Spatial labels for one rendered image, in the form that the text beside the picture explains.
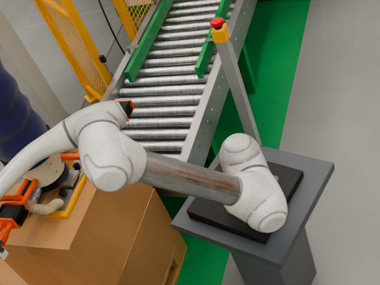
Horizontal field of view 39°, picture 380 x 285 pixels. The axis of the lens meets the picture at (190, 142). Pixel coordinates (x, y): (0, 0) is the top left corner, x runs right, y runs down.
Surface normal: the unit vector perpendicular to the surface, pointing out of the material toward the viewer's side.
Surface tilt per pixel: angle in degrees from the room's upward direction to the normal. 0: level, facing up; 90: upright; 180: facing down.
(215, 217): 3
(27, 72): 90
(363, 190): 0
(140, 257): 90
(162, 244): 90
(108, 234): 90
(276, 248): 0
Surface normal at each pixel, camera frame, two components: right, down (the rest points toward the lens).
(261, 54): -0.29, -0.68
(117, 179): 0.18, 0.61
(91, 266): 0.92, -0.01
